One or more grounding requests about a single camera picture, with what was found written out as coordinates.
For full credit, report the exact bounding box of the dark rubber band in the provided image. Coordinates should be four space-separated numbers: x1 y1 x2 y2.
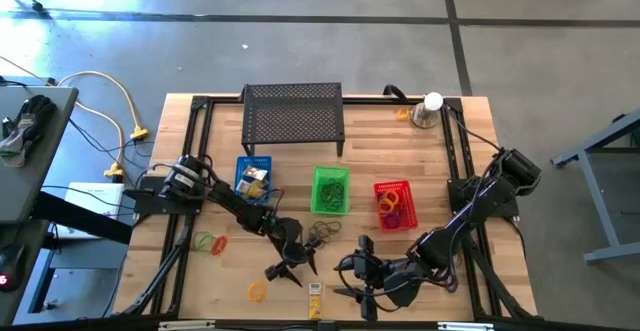
319 179 347 212
307 219 331 246
322 183 347 211
319 219 344 240

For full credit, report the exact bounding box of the black desk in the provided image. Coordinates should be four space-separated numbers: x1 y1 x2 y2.
0 219 57 330

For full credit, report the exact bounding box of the white light bulb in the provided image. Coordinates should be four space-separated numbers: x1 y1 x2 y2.
423 91 445 112

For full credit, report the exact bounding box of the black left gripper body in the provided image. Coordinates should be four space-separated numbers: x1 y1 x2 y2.
263 214 324 282

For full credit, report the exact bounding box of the silver frame bracket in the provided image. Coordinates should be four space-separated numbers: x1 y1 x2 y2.
158 320 217 331
437 321 496 331

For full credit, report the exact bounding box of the black computer mouse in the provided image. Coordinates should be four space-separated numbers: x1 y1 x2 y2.
0 243 27 293

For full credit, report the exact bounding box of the yellow extension cord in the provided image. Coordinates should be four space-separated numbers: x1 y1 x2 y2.
73 101 126 180
56 70 151 141

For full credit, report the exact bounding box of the black lamp cable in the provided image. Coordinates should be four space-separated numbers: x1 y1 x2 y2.
442 104 502 153

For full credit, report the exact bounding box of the black cable loop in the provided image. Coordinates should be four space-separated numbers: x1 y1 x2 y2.
382 84 410 104

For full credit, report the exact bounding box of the green plastic basket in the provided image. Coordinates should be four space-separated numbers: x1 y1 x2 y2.
309 165 352 217

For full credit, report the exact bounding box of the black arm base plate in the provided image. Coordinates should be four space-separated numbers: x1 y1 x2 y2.
446 177 521 219
132 175 204 217

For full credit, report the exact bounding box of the grey desk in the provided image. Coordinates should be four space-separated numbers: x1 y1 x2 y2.
0 84 80 225

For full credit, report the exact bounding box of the red coil wristband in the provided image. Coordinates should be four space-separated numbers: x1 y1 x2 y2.
210 234 229 257

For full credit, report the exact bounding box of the black perforated metal shelf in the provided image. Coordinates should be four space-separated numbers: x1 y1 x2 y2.
241 81 347 158

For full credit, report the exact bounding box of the white box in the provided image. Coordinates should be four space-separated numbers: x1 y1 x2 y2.
64 181 125 222

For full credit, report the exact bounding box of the red plastic basket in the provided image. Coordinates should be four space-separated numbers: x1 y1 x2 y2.
372 179 420 233

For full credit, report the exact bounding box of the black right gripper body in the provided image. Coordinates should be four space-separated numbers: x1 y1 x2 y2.
344 235 426 322

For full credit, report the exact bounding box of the grey metal table frame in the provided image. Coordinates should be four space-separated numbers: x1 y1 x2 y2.
551 108 640 265

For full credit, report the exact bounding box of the green rubber band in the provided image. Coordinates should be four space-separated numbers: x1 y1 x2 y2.
192 230 217 253
322 180 345 205

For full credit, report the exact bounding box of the blue plastic basket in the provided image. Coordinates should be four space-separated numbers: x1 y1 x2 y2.
233 155 274 206

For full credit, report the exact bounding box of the black grey work glove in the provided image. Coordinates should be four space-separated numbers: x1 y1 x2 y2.
0 94 58 169

